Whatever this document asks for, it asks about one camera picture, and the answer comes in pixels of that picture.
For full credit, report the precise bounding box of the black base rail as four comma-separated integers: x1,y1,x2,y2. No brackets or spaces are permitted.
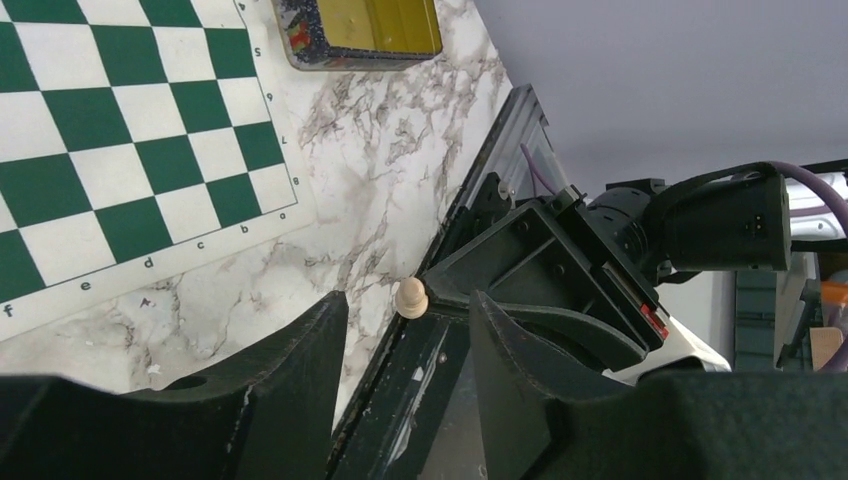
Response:
327,172,518,480

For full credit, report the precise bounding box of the aluminium rail right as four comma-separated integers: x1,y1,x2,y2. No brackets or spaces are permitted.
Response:
458,84,570,206

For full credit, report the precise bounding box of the green white chess board mat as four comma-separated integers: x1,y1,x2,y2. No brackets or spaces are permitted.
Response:
1,1,316,339

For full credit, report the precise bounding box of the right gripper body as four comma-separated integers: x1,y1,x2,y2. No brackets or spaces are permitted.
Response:
422,187,670,371

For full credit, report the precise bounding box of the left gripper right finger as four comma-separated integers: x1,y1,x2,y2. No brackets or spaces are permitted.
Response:
469,292,847,479

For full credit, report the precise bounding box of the gold tin with light pieces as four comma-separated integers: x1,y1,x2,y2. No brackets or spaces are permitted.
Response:
275,0,443,71

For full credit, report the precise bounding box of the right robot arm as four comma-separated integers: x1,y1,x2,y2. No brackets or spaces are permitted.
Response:
396,162,847,377

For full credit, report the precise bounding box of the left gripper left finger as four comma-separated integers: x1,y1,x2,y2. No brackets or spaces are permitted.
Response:
1,291,349,479

